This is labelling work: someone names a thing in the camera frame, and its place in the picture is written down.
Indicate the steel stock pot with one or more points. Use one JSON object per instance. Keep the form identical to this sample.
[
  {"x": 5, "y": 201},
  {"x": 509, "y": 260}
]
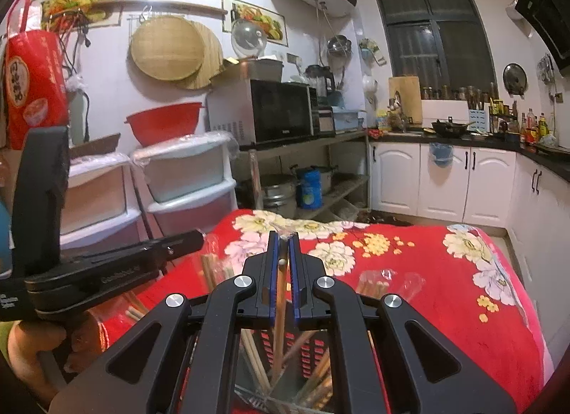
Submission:
[{"x": 278, "y": 198}]

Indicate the dark framed window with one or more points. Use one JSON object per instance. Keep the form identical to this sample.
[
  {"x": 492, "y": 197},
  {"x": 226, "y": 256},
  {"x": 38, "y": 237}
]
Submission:
[{"x": 427, "y": 40}]

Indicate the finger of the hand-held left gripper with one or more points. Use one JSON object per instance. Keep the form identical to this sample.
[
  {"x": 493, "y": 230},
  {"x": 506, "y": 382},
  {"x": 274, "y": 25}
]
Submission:
[
  {"x": 133, "y": 280},
  {"x": 187, "y": 242}
]

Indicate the red plastic basin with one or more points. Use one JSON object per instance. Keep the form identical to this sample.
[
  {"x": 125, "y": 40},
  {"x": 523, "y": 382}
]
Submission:
[{"x": 164, "y": 122}]

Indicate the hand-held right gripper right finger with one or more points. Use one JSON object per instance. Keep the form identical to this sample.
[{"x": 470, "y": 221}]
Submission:
[{"x": 295, "y": 280}]

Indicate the small black appliance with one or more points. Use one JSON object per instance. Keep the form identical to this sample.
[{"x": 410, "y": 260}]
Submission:
[{"x": 324, "y": 122}]

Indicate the black microwave oven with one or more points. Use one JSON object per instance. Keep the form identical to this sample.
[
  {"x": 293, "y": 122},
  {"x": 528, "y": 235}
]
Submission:
[{"x": 280, "y": 111}]

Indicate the round bamboo tray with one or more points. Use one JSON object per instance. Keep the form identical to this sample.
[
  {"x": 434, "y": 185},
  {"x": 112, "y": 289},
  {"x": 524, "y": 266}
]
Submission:
[
  {"x": 211, "y": 57},
  {"x": 164, "y": 46}
]

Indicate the cardboard box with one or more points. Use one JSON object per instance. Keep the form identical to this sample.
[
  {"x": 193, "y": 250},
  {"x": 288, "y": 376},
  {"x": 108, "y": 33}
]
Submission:
[{"x": 227, "y": 73}]

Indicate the black blender jug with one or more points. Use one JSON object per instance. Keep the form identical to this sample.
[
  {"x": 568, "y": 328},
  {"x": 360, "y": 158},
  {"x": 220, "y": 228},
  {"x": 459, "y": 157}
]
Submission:
[{"x": 318, "y": 80}]

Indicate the hanging steel lid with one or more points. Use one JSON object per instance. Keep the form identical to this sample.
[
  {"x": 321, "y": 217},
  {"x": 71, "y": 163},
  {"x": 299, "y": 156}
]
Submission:
[{"x": 515, "y": 79}]

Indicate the green hanging holder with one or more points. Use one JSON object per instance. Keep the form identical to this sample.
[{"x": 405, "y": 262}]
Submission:
[{"x": 369, "y": 46}]

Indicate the metal shelf rack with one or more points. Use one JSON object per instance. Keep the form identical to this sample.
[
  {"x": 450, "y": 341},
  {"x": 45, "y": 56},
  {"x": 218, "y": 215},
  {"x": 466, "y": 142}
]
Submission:
[{"x": 303, "y": 140}]

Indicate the red printed bag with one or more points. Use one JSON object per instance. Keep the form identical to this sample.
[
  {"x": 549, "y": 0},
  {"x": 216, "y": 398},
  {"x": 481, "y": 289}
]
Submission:
[{"x": 33, "y": 84}]

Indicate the blue printed bag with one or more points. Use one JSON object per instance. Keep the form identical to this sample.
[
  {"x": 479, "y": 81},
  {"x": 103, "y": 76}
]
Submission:
[{"x": 310, "y": 191}]

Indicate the black wok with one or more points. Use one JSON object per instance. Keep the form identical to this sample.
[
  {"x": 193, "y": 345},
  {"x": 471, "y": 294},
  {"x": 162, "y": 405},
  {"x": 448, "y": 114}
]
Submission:
[{"x": 449, "y": 129}]

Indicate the black range hood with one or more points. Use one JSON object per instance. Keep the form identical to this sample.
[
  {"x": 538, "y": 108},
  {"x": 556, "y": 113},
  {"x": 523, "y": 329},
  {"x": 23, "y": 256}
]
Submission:
[{"x": 550, "y": 4}]

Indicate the white hanging ladle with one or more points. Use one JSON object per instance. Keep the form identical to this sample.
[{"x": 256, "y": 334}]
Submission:
[{"x": 369, "y": 86}]

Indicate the hanging steel pot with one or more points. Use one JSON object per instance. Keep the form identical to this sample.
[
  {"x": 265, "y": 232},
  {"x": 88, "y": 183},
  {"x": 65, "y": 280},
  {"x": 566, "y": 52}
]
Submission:
[{"x": 339, "y": 46}]

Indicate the chopstick pair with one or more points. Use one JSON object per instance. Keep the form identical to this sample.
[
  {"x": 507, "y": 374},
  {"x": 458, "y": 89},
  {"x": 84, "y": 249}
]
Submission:
[
  {"x": 279, "y": 347},
  {"x": 374, "y": 288},
  {"x": 216, "y": 271}
]

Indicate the brown perforated utensil holder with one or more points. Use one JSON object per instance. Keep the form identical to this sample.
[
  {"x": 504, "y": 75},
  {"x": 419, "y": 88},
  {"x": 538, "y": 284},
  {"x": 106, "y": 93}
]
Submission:
[{"x": 317, "y": 351}]

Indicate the blue plastic object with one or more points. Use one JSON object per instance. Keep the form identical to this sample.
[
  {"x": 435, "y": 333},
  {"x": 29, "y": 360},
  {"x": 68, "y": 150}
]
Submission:
[{"x": 5, "y": 240}]

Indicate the black countertop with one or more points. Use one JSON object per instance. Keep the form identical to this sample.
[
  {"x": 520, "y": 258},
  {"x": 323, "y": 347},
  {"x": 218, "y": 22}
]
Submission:
[{"x": 547, "y": 160}]

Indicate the hanging kitchen utensils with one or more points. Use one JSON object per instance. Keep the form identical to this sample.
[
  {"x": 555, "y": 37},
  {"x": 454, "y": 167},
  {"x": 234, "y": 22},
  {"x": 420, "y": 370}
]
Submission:
[{"x": 545, "y": 69}]

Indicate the wide food wall poster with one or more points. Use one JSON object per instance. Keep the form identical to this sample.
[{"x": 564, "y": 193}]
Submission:
[{"x": 71, "y": 4}]

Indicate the person's green garment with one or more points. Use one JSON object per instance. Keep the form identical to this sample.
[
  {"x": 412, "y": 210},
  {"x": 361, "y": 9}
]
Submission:
[{"x": 3, "y": 336}]

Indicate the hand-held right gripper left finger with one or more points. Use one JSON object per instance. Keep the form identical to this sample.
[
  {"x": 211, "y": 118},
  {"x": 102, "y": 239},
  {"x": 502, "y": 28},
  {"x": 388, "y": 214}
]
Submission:
[{"x": 271, "y": 271}]

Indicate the woven flat tray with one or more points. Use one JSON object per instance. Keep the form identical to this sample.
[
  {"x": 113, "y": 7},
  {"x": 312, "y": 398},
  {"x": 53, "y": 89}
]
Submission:
[{"x": 98, "y": 144}]

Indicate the white kitchen cabinets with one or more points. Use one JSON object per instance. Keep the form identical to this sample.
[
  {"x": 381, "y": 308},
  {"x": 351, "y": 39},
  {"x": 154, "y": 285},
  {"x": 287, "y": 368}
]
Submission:
[{"x": 400, "y": 182}]

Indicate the wooden cutting board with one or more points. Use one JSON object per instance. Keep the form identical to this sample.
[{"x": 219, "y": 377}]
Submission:
[{"x": 409, "y": 93}]

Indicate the row of condiment bottles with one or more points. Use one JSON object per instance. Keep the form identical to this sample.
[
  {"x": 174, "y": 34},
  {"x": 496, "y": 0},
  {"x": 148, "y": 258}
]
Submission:
[{"x": 530, "y": 126}]

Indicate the blue white knife block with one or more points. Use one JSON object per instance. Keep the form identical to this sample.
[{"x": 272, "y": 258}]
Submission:
[{"x": 477, "y": 119}]

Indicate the row of spice jars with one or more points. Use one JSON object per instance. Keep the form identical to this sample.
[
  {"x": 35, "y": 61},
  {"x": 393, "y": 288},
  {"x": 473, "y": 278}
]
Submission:
[{"x": 463, "y": 93}]

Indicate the light blue container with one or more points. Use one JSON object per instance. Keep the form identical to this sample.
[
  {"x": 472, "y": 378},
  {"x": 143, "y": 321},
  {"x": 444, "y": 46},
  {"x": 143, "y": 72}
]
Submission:
[{"x": 347, "y": 120}]

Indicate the person's left hand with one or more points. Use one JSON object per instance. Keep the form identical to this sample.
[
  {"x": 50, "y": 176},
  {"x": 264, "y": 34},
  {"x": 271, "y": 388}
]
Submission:
[{"x": 26, "y": 351}]

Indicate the blue hanging bag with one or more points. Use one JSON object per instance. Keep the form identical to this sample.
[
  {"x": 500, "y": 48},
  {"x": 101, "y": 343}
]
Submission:
[{"x": 440, "y": 155}]

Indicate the glass pot lid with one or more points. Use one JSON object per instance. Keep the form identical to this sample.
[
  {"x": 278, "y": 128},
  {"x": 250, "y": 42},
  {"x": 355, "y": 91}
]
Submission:
[{"x": 249, "y": 40}]

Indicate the red floral blanket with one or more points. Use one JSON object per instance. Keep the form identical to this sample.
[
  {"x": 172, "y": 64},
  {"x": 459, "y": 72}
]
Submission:
[{"x": 423, "y": 329}]

